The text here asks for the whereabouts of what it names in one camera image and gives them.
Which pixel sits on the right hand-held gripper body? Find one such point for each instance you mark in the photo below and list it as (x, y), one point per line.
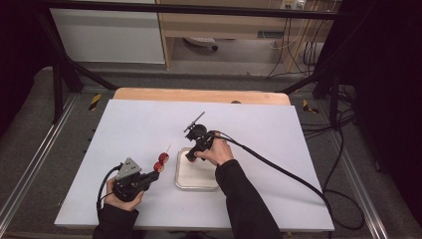
(200, 136)

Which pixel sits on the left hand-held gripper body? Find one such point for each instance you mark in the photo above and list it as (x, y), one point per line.
(129, 172)

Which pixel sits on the person's right hand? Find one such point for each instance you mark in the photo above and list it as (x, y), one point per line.
(219, 151)

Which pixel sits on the person's left hand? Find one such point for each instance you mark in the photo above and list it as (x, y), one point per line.
(124, 204)

